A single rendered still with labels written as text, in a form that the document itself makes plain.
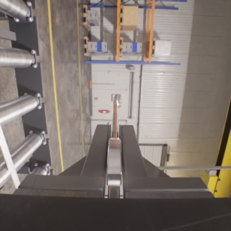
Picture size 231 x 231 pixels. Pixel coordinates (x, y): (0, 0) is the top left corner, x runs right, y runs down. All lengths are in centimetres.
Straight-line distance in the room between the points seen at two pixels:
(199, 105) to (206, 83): 133
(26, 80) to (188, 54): 935
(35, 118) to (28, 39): 57
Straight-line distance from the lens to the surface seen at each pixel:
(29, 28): 132
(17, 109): 105
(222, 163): 800
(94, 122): 982
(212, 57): 1070
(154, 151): 1084
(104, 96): 941
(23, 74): 134
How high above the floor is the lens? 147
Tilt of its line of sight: level
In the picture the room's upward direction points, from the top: 91 degrees clockwise
